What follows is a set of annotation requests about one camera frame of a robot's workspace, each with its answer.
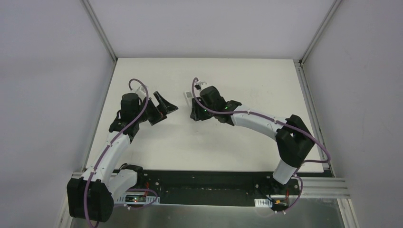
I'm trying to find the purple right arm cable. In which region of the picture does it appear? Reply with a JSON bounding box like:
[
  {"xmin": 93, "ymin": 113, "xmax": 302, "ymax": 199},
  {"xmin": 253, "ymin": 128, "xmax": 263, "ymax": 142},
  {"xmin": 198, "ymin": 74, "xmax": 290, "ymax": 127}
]
[{"xmin": 192, "ymin": 77, "xmax": 332, "ymax": 215}]

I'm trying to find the aluminium frame rail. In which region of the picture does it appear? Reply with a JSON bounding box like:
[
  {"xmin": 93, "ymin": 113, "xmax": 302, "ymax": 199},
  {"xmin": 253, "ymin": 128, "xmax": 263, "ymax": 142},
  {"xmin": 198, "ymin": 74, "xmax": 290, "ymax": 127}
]
[{"xmin": 86, "ymin": 57, "xmax": 358, "ymax": 228}]

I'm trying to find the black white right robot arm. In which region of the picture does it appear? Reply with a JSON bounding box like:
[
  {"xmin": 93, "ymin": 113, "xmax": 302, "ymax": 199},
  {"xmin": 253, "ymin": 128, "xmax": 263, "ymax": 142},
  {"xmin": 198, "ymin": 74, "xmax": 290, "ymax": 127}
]
[{"xmin": 191, "ymin": 84, "xmax": 315, "ymax": 195}]

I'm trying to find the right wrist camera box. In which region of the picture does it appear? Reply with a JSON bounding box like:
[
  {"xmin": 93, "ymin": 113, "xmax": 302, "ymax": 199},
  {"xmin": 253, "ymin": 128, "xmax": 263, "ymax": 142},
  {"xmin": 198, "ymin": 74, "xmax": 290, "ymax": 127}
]
[{"xmin": 194, "ymin": 81, "xmax": 210, "ymax": 92}]

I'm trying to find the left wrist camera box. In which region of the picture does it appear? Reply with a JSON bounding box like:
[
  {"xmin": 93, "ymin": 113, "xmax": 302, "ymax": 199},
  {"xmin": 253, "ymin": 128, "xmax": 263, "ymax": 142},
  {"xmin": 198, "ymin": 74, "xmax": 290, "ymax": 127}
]
[{"xmin": 130, "ymin": 86, "xmax": 148, "ymax": 100}]

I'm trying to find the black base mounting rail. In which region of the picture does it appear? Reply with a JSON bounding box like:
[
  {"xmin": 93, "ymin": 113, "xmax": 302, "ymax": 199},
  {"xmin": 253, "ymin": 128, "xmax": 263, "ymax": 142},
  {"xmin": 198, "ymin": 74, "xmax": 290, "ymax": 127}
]
[{"xmin": 104, "ymin": 169, "xmax": 300, "ymax": 208}]

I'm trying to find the white remote control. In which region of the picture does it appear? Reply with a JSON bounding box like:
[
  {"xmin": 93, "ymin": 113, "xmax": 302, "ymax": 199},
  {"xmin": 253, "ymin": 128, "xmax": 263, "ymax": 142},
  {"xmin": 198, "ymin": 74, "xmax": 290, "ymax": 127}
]
[{"xmin": 183, "ymin": 91, "xmax": 193, "ymax": 107}]

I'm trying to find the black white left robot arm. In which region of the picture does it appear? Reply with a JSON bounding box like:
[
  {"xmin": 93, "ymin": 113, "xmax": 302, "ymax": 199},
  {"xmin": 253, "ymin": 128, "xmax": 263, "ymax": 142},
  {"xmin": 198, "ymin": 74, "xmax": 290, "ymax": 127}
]
[{"xmin": 67, "ymin": 89, "xmax": 178, "ymax": 222}]

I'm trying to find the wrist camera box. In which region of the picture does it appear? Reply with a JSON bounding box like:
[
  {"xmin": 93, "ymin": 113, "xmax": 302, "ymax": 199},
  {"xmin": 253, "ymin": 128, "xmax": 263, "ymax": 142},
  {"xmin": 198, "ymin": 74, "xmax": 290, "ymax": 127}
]
[
  {"xmin": 130, "ymin": 86, "xmax": 148, "ymax": 100},
  {"xmin": 194, "ymin": 81, "xmax": 210, "ymax": 92}
]

